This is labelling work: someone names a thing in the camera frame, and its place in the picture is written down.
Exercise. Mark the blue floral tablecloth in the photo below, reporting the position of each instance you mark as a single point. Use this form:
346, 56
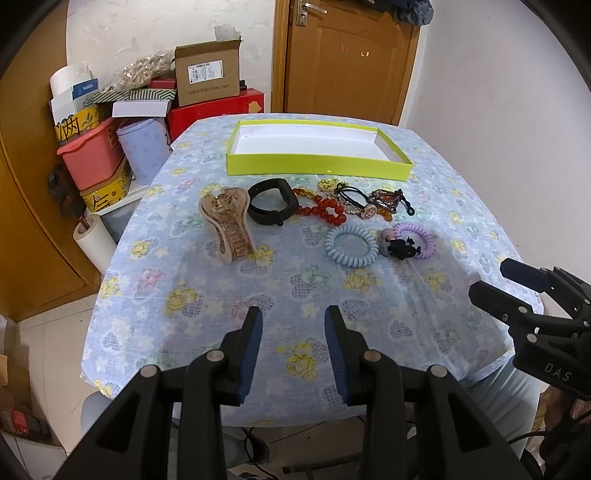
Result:
167, 297

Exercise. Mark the white blue carton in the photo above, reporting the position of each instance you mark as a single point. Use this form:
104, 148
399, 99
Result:
73, 88

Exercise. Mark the yellow patterned box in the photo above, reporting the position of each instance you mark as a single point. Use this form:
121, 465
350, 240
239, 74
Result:
75, 125

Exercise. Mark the white flat box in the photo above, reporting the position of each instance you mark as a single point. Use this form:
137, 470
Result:
140, 108

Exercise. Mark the red gift box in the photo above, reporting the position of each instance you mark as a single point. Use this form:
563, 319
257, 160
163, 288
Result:
180, 118

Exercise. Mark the silver door handle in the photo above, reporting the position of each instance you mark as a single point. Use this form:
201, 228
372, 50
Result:
302, 8

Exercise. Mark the black bow hair clip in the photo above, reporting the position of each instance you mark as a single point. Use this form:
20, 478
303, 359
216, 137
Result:
398, 248

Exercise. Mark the bag of wooden beads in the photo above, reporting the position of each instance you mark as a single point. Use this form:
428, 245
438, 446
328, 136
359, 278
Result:
140, 71

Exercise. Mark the light blue fabric bin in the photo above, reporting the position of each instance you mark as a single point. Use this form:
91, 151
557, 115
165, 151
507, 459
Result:
146, 145

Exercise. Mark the white paper roll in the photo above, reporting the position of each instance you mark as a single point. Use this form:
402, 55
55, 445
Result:
92, 237

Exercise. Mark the pink plastic storage bin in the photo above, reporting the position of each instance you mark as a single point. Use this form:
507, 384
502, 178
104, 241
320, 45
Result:
93, 157

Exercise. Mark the open cardboard box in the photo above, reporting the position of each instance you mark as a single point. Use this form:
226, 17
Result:
207, 71

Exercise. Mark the lime green shallow box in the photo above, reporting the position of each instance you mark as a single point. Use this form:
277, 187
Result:
309, 147

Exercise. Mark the black smart wristband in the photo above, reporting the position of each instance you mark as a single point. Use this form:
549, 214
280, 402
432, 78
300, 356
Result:
272, 202

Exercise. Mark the brown wooden door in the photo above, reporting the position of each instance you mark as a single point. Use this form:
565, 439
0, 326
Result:
353, 62

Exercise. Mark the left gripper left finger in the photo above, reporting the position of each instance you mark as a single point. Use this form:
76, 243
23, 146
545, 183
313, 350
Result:
130, 440

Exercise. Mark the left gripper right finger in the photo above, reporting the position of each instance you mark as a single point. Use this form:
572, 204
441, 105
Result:
420, 424

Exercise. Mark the hanging dark clothes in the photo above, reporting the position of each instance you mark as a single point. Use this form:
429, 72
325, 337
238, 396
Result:
413, 12

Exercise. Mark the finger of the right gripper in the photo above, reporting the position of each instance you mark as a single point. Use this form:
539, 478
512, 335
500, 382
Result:
497, 303
535, 279

